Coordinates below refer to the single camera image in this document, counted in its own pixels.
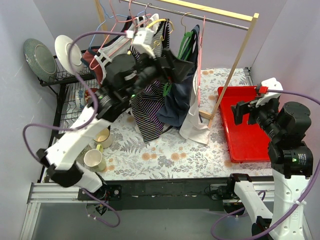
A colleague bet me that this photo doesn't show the pink wire hanger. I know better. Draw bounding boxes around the pink wire hanger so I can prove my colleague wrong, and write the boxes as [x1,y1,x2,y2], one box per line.
[196,15,206,107]

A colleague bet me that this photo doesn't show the white tank top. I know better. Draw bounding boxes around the white tank top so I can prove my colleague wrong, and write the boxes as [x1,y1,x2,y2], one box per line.
[179,66,210,145]

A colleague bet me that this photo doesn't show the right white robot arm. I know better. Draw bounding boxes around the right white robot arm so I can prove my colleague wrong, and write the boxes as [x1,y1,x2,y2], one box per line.
[226,98,313,240]

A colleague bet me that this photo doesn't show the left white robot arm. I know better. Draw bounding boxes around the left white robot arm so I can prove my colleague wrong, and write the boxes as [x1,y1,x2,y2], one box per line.
[36,48,194,200]

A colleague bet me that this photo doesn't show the green hanger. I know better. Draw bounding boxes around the green hanger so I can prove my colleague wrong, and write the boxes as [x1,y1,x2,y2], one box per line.
[163,31,195,97]

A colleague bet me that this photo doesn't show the black white striped top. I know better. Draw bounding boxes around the black white striped top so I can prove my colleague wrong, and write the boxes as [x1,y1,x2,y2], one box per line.
[96,15,151,81]

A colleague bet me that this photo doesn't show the purple striped tank top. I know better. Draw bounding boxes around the purple striped tank top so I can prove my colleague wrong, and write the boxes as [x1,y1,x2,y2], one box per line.
[127,19,173,143]

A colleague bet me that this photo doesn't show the navy blue tank top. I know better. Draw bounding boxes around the navy blue tank top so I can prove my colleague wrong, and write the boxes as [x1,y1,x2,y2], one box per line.
[156,24,200,128]

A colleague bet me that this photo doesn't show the yellow hanger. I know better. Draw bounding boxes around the yellow hanger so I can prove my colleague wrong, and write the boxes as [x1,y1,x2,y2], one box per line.
[146,18,175,48]

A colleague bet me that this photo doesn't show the pink hanger on rack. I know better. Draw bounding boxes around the pink hanger on rack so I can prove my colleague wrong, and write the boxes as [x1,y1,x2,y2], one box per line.
[89,0,153,70]

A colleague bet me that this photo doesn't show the maroon tank top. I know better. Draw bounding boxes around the maroon tank top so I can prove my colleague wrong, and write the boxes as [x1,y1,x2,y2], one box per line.
[81,15,133,86]

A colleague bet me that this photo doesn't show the red plastic bin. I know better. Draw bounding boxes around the red plastic bin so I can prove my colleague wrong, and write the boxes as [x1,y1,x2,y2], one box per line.
[219,86,270,164]

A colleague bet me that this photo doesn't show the red floral bowl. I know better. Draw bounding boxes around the red floral bowl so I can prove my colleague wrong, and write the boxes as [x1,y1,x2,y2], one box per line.
[84,87,98,106]

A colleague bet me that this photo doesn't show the blue white cup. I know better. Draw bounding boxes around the blue white cup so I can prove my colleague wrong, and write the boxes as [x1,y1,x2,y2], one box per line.
[74,89,86,111]

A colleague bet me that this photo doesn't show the black dish rack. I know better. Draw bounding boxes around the black dish rack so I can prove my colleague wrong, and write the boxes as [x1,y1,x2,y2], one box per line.
[37,55,99,183]

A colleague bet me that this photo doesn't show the cream mug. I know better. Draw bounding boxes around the cream mug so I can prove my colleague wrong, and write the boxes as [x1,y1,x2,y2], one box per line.
[93,128,113,149]

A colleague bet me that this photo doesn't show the floral table mat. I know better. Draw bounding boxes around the floral table mat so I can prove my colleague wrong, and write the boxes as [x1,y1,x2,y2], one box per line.
[60,68,272,180]

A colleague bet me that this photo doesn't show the white plate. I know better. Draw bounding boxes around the white plate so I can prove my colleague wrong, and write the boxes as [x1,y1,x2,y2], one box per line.
[54,35,84,75]

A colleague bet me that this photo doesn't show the wooden clothes rack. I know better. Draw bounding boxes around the wooden clothes rack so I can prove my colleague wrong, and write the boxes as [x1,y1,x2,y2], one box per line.
[94,0,260,128]

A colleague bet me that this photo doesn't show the light green mug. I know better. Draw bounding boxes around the light green mug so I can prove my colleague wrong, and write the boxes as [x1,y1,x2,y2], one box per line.
[83,144,107,172]

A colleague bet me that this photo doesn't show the green patterned plate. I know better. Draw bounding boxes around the green patterned plate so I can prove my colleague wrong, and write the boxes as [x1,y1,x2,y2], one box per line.
[23,38,58,83]

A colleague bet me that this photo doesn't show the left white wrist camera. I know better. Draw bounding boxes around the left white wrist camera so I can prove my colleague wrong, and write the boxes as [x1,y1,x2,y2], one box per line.
[125,27,156,59]

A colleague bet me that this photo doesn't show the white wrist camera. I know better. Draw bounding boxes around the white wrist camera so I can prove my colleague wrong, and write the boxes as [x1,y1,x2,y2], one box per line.
[125,27,156,59]
[255,77,283,108]

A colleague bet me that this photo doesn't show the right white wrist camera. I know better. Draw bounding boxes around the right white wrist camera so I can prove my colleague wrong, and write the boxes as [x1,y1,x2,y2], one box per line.
[255,77,283,108]

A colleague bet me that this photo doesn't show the blue wire hanger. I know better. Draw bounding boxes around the blue wire hanger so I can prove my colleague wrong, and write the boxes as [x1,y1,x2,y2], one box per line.
[89,0,149,48]

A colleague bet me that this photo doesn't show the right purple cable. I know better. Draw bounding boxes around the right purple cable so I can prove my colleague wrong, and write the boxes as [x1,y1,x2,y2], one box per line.
[210,89,320,240]

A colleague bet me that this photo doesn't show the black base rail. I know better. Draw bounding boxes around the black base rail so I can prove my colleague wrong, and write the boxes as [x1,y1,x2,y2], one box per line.
[77,177,239,211]

